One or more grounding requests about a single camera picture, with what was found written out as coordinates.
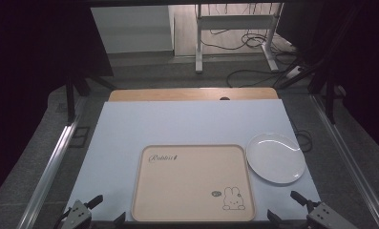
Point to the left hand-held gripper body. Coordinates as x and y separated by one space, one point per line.
77 217

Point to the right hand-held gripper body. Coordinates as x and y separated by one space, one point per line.
327 219

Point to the white round plate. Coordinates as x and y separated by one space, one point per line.
274 159

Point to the beige tray with rabbit print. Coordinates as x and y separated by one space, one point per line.
190 184

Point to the black metal stand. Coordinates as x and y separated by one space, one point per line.
71 101
328 101

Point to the pale white table sheet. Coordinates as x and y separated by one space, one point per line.
177 124

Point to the white power strip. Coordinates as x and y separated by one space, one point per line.
294 72

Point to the wooden table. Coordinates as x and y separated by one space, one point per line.
177 94

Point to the dark curtain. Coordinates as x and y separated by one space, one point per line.
34 79
368 63

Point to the aluminium rail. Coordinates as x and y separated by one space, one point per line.
349 159
50 171

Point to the black floor socket frame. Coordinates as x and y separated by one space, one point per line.
79 137

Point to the white metal desk frame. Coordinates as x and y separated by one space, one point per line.
235 22

